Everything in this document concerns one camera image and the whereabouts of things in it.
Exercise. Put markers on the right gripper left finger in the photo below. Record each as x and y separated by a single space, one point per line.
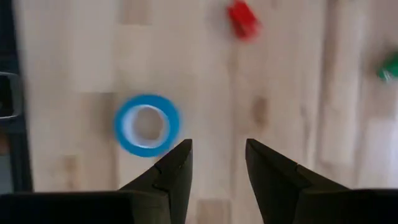
174 174

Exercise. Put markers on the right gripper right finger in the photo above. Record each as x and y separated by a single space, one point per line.
273 180

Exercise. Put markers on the light blue tape roll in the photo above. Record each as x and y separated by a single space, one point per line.
140 151

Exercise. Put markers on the red mini stapler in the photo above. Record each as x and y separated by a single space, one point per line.
244 21

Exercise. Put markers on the green mini stapler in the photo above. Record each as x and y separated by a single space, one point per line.
390 68

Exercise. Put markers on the black metal table frame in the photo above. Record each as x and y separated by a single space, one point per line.
20 161

